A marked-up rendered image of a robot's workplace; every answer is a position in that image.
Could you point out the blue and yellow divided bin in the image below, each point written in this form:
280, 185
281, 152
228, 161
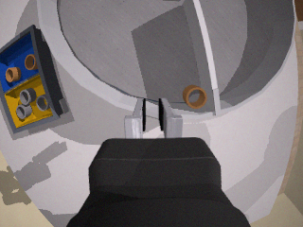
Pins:
44, 81

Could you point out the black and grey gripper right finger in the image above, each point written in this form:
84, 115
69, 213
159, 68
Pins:
171, 124

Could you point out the bronze bushing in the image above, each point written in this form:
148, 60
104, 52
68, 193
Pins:
201, 100
29, 62
13, 74

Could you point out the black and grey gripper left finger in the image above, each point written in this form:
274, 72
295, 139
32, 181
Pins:
133, 123

